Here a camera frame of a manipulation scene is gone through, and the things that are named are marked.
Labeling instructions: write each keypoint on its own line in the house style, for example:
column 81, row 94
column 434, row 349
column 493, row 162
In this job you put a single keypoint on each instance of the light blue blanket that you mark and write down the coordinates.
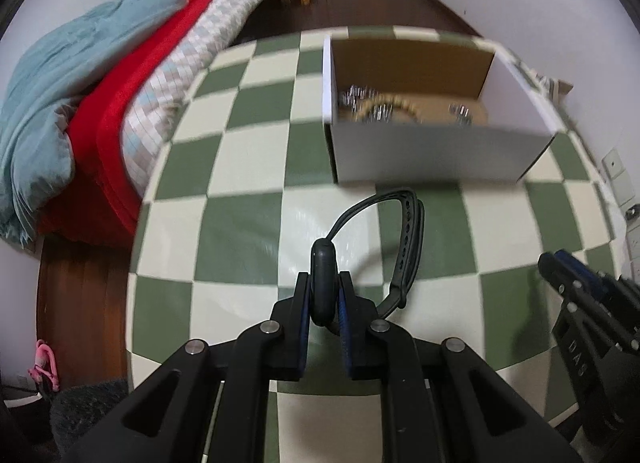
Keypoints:
column 60, row 78

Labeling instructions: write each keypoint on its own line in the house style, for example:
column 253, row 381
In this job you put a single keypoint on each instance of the white wall socket strip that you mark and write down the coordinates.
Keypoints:
column 620, row 178

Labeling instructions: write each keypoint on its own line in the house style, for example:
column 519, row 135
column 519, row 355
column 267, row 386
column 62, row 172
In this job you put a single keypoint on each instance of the bed with red blanket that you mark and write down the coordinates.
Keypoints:
column 120, row 98

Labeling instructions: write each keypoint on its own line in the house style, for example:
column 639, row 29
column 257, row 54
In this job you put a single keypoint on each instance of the black charger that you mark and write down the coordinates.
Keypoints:
column 632, row 213

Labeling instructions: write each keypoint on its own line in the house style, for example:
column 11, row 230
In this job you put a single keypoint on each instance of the white cardboard box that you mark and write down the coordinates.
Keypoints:
column 425, row 158

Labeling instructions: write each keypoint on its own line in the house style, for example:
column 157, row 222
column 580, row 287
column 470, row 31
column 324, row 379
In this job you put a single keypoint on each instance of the pink slipper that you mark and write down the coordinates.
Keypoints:
column 42, row 368

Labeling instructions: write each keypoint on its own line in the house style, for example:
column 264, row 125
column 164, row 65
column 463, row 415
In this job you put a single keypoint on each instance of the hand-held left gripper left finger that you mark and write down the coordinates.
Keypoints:
column 301, row 333

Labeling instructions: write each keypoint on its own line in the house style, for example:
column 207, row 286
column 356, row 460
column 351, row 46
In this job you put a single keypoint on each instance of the person's left leg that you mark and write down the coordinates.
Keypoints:
column 85, row 413

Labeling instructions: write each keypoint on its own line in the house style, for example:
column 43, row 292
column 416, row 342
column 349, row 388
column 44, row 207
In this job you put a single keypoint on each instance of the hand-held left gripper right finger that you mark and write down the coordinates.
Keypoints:
column 346, row 333

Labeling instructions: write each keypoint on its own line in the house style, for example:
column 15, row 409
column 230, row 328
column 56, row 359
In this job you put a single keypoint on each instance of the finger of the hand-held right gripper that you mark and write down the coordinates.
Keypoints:
column 575, row 263
column 552, row 270

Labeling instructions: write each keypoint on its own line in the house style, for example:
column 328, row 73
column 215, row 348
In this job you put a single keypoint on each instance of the grey checkered mattress cover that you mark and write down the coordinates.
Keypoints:
column 200, row 48

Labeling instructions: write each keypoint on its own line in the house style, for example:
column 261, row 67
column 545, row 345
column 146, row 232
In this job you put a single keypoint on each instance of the black smart band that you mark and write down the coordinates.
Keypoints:
column 320, row 263

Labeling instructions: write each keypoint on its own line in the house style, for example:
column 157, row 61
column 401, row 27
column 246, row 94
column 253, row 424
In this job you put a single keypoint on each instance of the brown cardboard box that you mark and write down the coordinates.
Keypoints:
column 564, row 87

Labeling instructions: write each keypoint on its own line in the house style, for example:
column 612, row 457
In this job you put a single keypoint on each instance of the green white checkered tablecloth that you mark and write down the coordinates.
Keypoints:
column 240, row 223

